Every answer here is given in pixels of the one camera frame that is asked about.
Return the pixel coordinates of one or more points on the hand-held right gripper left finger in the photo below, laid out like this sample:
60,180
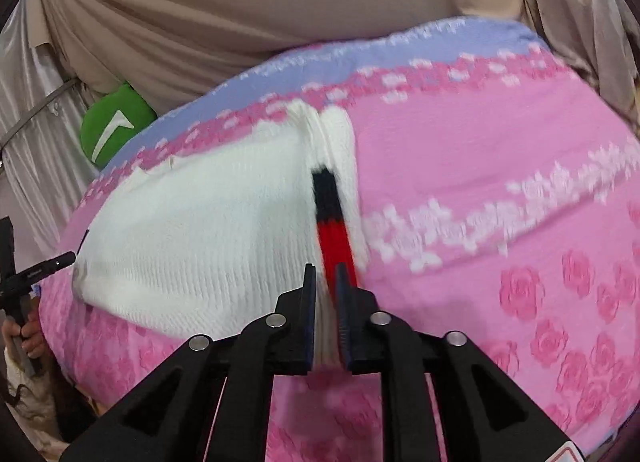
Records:
310,322

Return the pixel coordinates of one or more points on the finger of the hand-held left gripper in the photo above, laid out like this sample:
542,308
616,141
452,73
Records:
45,267

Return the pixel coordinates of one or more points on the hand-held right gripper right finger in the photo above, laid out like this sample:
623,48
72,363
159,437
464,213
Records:
345,327

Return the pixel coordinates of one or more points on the white red black knit sweater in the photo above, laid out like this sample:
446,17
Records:
200,242

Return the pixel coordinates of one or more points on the person's left forearm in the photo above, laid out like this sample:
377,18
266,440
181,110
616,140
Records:
35,407

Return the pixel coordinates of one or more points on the person's left hand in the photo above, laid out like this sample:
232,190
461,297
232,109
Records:
32,342

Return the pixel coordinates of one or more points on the silver curtain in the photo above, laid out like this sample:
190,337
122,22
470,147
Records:
40,156

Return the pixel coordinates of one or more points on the green cushion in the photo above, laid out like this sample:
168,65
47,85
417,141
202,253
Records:
100,116

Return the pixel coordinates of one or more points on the pink floral bedsheet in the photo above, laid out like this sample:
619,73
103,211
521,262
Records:
475,151

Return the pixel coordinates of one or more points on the beige cloth backdrop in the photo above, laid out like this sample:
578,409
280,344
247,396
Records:
250,1

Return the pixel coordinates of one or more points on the cream floral blanket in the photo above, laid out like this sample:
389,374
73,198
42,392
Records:
575,6

